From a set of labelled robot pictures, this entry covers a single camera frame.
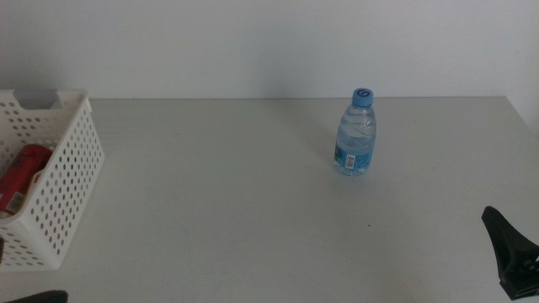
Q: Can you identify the white perforated plastic basket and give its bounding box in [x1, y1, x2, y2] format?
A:
[0, 88, 106, 272]

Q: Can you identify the clear water bottle blue cap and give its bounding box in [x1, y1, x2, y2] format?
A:
[334, 87, 377, 177]

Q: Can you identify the red cola can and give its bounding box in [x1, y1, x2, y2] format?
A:
[0, 144, 54, 216]

